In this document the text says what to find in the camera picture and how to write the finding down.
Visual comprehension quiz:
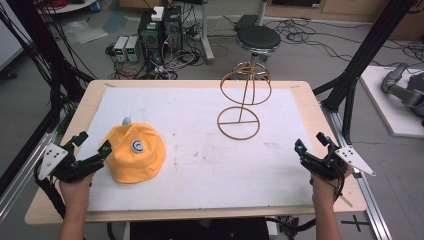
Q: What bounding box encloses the white power adapter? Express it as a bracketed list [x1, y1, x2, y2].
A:
[150, 5, 166, 22]

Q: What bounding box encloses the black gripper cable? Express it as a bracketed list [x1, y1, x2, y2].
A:
[33, 159, 68, 221]
[329, 166, 348, 204]

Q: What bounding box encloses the grey desk leg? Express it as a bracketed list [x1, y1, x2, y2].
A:
[198, 0, 216, 66]

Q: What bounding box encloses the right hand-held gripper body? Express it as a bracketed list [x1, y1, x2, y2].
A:
[300, 143, 377, 182]

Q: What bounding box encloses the person's right hand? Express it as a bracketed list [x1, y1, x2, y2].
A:
[309, 164, 354, 208]

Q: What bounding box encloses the black round stool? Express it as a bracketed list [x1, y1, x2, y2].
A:
[232, 25, 282, 81]

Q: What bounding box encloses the white board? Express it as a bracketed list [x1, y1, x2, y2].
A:
[359, 65, 424, 139]

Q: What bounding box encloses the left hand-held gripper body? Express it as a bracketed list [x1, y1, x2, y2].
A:
[37, 142, 106, 184]

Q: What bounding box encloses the black computer tower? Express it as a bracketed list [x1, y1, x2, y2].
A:
[137, 11, 165, 66]
[162, 5, 184, 54]

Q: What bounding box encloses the grey power supply unit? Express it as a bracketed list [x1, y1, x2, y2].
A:
[113, 35, 130, 63]
[125, 35, 140, 63]

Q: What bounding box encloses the aluminium rail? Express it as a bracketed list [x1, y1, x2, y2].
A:
[320, 99, 394, 240]
[0, 109, 68, 224]

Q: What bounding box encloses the yellow hat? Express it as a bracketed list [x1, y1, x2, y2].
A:
[99, 117, 167, 184]

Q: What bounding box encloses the white table mat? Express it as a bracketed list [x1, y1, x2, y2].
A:
[77, 86, 316, 212]

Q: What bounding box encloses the gold wire hat stand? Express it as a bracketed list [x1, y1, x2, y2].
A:
[216, 61, 273, 141]

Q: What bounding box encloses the person's left hand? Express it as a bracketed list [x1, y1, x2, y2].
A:
[58, 171, 95, 216]

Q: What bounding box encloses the black frame post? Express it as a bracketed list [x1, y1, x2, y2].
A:
[6, 0, 96, 134]
[312, 0, 418, 145]

